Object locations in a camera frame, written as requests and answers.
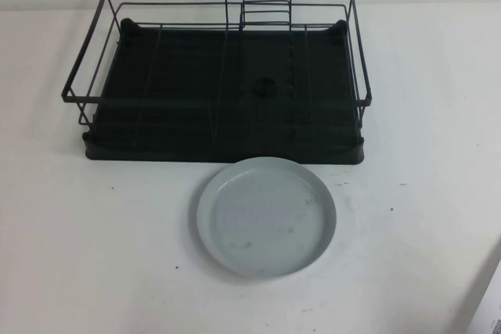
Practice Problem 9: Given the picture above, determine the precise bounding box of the black plastic drip tray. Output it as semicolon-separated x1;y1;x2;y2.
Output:
81;17;366;164

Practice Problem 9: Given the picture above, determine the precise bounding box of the grey round plate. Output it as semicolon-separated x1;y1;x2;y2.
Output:
196;156;338;278

